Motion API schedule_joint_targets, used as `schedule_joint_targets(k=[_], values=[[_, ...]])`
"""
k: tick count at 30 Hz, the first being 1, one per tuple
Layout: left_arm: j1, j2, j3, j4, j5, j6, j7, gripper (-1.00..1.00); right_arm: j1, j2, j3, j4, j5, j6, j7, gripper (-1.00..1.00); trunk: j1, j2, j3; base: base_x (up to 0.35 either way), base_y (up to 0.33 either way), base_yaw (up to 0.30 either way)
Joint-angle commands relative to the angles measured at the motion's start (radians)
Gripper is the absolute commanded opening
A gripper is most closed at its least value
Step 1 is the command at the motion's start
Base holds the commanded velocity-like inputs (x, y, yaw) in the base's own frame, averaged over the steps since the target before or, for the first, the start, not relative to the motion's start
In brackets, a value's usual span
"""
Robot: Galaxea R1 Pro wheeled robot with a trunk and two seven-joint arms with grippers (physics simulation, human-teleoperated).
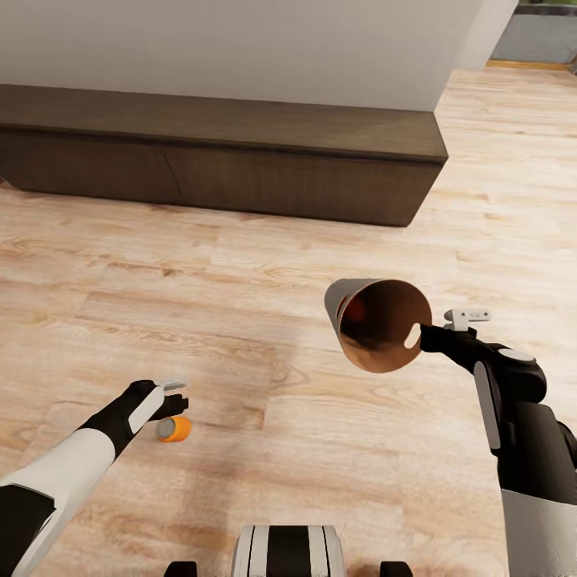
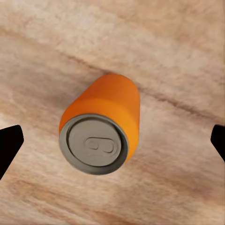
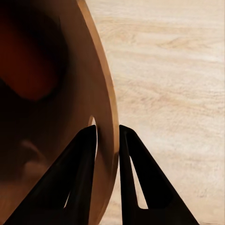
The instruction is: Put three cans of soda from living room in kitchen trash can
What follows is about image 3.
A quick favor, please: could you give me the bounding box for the trash can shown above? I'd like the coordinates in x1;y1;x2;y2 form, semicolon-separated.
0;0;120;225

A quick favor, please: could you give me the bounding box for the can of soda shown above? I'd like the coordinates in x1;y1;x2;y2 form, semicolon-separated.
0;3;63;103

